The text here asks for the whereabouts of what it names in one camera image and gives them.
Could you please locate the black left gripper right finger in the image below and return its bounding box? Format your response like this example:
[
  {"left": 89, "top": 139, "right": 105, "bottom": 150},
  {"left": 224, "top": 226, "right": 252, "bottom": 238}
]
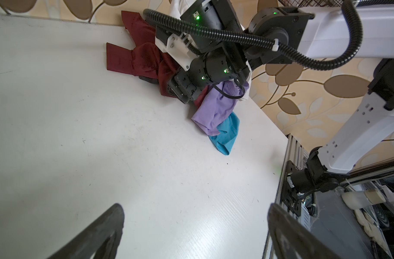
[{"left": 268, "top": 204, "right": 339, "bottom": 259}]

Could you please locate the black cloth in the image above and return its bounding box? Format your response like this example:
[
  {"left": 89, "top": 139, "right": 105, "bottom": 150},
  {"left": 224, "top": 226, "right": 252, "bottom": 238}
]
[{"left": 139, "top": 76, "right": 159, "bottom": 85}]

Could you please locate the purple cloth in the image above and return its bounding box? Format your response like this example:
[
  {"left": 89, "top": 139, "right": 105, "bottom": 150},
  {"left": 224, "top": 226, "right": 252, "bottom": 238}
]
[{"left": 191, "top": 81, "right": 241, "bottom": 136}]

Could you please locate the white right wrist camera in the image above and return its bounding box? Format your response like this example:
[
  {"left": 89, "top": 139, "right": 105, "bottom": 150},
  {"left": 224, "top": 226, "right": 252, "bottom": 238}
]
[{"left": 155, "top": 28, "right": 197, "bottom": 71}]

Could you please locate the maroon cloth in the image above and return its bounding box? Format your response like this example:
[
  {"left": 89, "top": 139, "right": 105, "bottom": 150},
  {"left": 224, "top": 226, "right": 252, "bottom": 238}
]
[{"left": 106, "top": 10, "right": 210, "bottom": 109}]

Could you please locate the teal cloth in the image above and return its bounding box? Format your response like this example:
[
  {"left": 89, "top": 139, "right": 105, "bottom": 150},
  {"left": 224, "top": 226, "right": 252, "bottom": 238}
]
[{"left": 209, "top": 112, "right": 240, "bottom": 155}]

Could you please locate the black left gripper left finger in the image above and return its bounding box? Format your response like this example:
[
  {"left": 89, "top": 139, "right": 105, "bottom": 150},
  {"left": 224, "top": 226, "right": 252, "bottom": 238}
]
[{"left": 50, "top": 204, "right": 125, "bottom": 259}]

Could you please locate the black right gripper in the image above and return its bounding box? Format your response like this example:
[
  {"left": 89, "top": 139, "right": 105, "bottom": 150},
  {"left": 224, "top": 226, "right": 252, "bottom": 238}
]
[{"left": 167, "top": 48, "right": 249, "bottom": 104}]

